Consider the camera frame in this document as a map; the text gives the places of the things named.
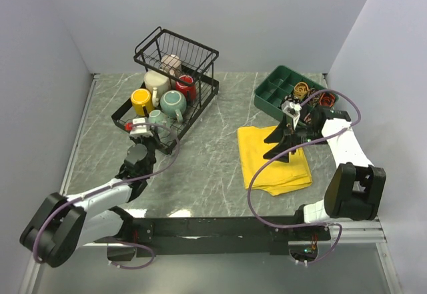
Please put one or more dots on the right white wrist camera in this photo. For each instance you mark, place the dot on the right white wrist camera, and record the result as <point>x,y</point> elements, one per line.
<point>292,113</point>

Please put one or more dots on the small teal cup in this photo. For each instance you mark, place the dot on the small teal cup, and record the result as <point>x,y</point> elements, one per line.
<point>158,120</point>

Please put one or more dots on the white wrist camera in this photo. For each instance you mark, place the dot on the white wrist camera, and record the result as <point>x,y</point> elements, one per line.
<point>138,128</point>
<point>292,113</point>

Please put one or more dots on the green compartment tray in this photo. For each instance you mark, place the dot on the green compartment tray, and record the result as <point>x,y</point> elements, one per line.
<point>279,83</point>

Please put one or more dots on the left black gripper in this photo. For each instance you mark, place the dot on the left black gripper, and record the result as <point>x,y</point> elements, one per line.
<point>155,138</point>

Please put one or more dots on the yellow-brown rolled item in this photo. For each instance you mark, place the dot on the yellow-brown rolled item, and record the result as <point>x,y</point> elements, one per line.
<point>301,89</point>

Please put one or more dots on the orange rolled item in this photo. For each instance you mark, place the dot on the orange rolled item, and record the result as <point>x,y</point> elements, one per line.
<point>327,100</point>

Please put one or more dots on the yellow folded cloth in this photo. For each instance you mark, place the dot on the yellow folded cloth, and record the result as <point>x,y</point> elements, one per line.
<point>278,178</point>

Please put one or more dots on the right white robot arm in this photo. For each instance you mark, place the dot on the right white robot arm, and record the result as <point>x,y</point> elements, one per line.
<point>356,188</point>

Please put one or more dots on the brown patterned rolled item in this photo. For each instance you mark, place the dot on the brown patterned rolled item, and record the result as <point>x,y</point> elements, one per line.
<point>315,92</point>

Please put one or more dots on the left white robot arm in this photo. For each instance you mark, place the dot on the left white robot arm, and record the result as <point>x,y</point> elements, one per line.
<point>63,223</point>

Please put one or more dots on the yellow enamel mug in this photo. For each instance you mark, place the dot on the yellow enamel mug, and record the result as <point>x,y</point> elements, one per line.
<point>142,102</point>

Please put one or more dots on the pink mug lilac interior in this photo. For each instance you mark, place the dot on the pink mug lilac interior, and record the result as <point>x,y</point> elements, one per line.
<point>171,64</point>

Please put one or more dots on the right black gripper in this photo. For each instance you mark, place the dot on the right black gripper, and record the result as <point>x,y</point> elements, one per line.
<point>288,134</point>

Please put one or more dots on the aluminium frame rail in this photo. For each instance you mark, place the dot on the aluminium frame rail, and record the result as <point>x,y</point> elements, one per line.
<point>354,232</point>

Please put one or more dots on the white mug green interior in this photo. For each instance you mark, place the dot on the white mug green interior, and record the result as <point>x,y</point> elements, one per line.
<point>158,84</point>

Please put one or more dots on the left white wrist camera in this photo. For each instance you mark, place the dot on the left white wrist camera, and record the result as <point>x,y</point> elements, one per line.
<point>138,128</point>

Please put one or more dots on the red cup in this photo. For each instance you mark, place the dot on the red cup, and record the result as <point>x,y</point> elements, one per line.
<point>186,86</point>

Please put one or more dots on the black front base beam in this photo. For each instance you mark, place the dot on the black front base beam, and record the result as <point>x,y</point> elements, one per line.
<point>218,235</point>

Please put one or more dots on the dark patterned rolled item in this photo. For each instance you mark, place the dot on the dark patterned rolled item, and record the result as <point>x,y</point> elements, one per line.
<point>290,98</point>

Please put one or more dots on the black wire dish rack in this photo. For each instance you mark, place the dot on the black wire dish rack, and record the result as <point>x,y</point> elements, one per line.
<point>197,61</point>

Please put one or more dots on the speckled blue-green mug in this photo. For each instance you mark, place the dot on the speckled blue-green mug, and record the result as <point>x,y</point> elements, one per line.
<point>174,104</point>

